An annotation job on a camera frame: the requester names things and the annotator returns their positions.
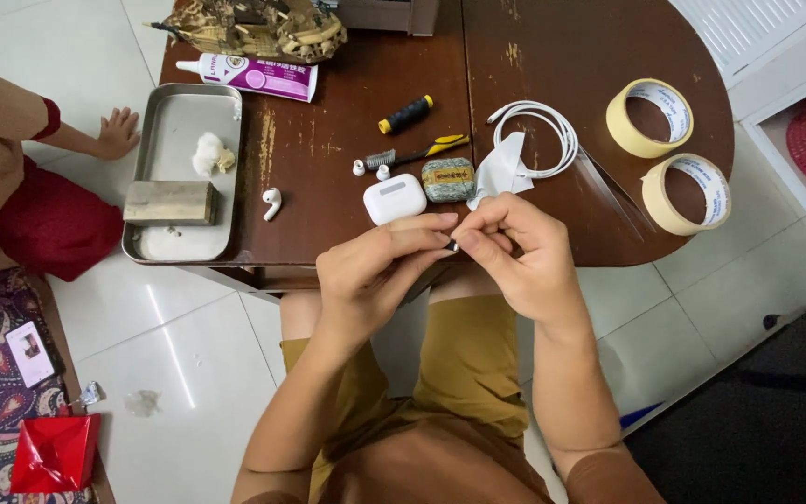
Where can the white earbud charging case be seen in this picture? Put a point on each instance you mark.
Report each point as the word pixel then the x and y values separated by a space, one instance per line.
pixel 394 199

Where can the wooden ship model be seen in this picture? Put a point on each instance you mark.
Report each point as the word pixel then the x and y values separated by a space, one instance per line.
pixel 270 31

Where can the dark carpet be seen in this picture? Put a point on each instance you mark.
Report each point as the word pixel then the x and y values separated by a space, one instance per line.
pixel 760 420

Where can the person's right hand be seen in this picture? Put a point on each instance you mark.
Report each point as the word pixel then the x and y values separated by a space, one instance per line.
pixel 536 266

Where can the weathered wooden block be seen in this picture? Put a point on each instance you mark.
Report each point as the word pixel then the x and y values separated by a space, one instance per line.
pixel 168 203

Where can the smartphone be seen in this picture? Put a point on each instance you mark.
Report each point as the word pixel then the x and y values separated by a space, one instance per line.
pixel 31 353

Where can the brown shirt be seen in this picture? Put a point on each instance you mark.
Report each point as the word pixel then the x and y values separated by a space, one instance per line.
pixel 431 469

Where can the blue plastic piece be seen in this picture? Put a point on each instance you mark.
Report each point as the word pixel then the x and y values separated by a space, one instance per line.
pixel 641 415

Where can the grey box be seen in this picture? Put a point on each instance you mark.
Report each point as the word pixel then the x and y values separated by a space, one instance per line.
pixel 389 15

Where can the white cotton ball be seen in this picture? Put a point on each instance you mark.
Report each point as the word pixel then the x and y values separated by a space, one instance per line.
pixel 206 152

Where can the white cabinet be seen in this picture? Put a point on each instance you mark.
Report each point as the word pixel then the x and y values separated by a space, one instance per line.
pixel 760 42

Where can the yellowish cotton wad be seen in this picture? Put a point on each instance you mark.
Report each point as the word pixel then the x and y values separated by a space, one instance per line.
pixel 227 160

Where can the white silicone ear tip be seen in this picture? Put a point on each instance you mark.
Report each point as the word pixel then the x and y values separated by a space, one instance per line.
pixel 383 173
pixel 359 168

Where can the white paper sheet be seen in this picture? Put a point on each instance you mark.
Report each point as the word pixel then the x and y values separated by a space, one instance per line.
pixel 504 168

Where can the purple and white glue tube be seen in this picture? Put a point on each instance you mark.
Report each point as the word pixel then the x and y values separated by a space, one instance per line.
pixel 263 75

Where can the crumpled silver wrapper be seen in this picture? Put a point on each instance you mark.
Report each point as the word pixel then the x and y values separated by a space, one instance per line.
pixel 89 394

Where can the rectangular metal tray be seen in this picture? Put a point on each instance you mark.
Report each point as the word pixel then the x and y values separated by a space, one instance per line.
pixel 179 126

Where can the clear plastic film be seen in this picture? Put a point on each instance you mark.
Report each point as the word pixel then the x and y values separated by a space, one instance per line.
pixel 613 192

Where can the cream masking tape roll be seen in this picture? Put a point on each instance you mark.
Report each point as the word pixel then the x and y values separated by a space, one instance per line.
pixel 620 129
pixel 655 203

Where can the small black-tipped earbud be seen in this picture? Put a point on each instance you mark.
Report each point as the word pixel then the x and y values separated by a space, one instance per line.
pixel 452 246

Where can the white earbud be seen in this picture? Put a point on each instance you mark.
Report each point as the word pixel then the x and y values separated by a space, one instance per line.
pixel 272 199

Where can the red paper box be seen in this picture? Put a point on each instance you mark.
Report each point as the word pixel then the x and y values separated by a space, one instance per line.
pixel 57 453

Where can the mustard yellow shorts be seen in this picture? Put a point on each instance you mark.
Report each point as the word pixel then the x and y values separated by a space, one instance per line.
pixel 473 357

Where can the person's left hand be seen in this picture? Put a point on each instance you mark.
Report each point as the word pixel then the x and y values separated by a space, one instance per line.
pixel 350 287

